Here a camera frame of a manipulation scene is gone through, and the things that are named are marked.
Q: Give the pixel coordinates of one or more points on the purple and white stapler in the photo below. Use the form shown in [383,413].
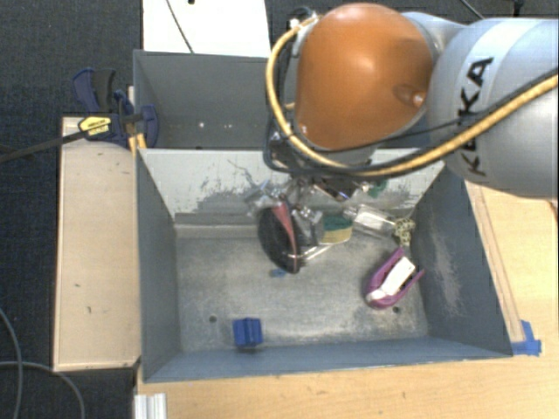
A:
[391,284]

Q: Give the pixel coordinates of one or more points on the pale wood board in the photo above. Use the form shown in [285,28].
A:
[96,251]

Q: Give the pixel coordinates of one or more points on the black brush with red band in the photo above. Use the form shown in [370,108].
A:
[275,238]

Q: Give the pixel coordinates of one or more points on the grey metal bin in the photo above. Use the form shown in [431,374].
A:
[244,295]

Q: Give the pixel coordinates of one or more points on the blue block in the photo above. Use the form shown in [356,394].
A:
[247,332]

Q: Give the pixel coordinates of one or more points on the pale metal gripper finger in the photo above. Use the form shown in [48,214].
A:
[264,197]
[308,229]

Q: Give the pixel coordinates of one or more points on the green and yellow sponge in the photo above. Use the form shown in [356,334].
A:
[338,230]

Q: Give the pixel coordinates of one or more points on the yellow spotted toy animal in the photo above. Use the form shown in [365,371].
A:
[404,230]

